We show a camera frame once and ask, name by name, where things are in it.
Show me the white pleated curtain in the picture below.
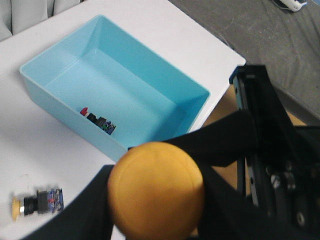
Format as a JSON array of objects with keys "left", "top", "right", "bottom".
[{"left": 0, "top": 0, "right": 82, "bottom": 41}]

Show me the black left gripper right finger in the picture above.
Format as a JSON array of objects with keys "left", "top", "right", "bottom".
[{"left": 159, "top": 109, "right": 320, "bottom": 240}]

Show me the white blue object on floor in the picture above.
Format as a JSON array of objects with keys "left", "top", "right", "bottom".
[{"left": 272, "top": 0, "right": 308, "bottom": 13}]

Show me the light blue plastic box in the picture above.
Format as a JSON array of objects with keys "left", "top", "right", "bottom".
[{"left": 19, "top": 15, "right": 210, "bottom": 161}]

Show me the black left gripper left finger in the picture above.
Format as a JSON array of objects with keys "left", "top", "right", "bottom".
[{"left": 24, "top": 165, "right": 114, "bottom": 240}]

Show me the red push button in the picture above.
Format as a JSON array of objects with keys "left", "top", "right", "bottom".
[{"left": 79, "top": 107, "right": 116, "bottom": 135}]

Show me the yellow push button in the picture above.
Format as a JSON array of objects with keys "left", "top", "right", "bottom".
[
  {"left": 107, "top": 142, "right": 205, "bottom": 240},
  {"left": 10, "top": 188, "right": 64, "bottom": 221}
]

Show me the black metal frame stand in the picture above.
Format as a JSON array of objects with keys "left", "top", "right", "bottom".
[{"left": 229, "top": 65, "right": 320, "bottom": 234}]

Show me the lying yellow push button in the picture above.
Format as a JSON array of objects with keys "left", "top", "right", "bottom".
[{"left": 10, "top": 188, "right": 64, "bottom": 221}]

